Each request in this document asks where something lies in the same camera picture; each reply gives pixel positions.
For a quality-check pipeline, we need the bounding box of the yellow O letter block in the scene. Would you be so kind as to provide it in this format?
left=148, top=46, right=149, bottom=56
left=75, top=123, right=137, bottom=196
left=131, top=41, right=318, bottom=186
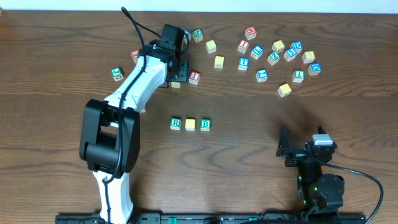
left=170, top=82, right=181, bottom=88

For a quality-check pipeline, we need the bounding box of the green R letter block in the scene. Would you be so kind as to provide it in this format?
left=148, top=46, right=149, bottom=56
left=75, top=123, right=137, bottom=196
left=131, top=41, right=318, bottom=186
left=170, top=118, right=182, bottom=131

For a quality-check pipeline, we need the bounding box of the green B letter block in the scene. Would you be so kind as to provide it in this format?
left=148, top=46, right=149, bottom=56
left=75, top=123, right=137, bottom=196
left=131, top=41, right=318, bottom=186
left=200, top=119, right=211, bottom=131

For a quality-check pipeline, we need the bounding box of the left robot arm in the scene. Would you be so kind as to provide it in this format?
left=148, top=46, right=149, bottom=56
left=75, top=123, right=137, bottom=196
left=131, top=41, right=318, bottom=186
left=79, top=24, right=189, bottom=223

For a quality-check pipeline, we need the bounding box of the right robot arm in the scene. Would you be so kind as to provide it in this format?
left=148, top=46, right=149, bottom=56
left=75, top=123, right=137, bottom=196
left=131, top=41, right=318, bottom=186
left=276, top=126, right=345, bottom=221

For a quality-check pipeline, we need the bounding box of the red I block centre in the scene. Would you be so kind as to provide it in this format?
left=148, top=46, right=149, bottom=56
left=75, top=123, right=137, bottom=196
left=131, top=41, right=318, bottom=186
left=188, top=71, right=201, bottom=85

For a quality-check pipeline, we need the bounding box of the red i block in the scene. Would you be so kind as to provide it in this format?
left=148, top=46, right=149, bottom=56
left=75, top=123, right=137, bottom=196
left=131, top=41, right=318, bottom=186
left=238, top=40, right=249, bottom=54
left=188, top=71, right=201, bottom=85

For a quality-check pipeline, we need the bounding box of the blue X letter block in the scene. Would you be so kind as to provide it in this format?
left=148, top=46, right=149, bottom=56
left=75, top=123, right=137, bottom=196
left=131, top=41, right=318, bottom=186
left=183, top=29, right=192, bottom=44

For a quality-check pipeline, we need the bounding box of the yellow C letter block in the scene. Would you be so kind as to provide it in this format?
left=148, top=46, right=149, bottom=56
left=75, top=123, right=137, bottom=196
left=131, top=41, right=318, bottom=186
left=205, top=40, right=217, bottom=54

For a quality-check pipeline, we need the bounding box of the red G letter block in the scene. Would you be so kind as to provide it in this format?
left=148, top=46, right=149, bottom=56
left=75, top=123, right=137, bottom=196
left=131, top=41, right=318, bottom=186
left=131, top=50, right=139, bottom=63

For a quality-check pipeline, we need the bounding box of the green L letter block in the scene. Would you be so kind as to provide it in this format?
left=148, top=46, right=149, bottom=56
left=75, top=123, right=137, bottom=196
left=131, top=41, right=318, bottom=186
left=292, top=70, right=305, bottom=83

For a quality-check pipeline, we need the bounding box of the blue D block right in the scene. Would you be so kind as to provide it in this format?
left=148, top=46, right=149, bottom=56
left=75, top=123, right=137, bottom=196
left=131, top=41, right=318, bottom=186
left=308, top=63, right=322, bottom=76

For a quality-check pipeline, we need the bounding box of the blue d block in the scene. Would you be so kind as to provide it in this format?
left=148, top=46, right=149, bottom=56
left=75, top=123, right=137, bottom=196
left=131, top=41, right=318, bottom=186
left=308, top=63, right=322, bottom=76
left=290, top=41, right=303, bottom=54

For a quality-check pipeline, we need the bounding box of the blue T letter block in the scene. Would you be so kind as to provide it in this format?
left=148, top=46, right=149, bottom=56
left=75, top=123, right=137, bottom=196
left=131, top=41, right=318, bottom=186
left=238, top=57, right=249, bottom=71

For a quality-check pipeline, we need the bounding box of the green J letter block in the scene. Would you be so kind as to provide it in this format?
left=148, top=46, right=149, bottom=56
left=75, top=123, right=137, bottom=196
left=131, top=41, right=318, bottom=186
left=111, top=67, right=124, bottom=82

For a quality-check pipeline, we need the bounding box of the red I block upper right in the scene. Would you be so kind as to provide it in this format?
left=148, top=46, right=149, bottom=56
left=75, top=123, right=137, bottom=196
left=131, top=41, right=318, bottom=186
left=238, top=40, right=249, bottom=54

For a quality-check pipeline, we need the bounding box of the blue Z letter block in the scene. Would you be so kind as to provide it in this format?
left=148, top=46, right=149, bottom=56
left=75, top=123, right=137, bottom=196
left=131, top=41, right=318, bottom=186
left=256, top=69, right=269, bottom=82

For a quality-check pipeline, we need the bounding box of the yellow 8 letter block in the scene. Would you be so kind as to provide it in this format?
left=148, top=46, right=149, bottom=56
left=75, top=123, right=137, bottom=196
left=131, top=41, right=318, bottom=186
left=302, top=51, right=315, bottom=64

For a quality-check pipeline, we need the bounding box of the blue L letter block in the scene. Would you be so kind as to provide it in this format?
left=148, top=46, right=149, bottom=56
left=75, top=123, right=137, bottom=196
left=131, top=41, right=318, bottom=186
left=251, top=45, right=264, bottom=60

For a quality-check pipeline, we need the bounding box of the red H letter block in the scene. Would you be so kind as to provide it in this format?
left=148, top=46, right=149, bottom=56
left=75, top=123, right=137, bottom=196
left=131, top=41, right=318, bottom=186
left=244, top=26, right=257, bottom=40

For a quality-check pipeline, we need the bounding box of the blue S letter block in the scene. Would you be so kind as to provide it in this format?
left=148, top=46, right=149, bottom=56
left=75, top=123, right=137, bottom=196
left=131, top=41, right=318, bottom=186
left=284, top=48, right=297, bottom=62

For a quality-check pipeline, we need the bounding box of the green Z letter block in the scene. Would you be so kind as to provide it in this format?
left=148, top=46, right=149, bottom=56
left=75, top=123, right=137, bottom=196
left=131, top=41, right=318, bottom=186
left=267, top=52, right=280, bottom=65

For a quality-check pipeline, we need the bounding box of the blue D block upper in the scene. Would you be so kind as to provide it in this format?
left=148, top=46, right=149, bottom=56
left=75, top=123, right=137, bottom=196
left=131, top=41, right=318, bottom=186
left=290, top=41, right=303, bottom=54

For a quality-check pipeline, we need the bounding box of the right black cable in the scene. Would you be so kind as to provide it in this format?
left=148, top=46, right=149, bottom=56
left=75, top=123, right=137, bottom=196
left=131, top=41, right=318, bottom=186
left=323, top=163, right=385, bottom=224

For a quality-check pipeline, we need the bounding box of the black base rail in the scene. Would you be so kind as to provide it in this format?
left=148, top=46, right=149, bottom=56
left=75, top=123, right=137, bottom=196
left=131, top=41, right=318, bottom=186
left=55, top=212, right=367, bottom=224

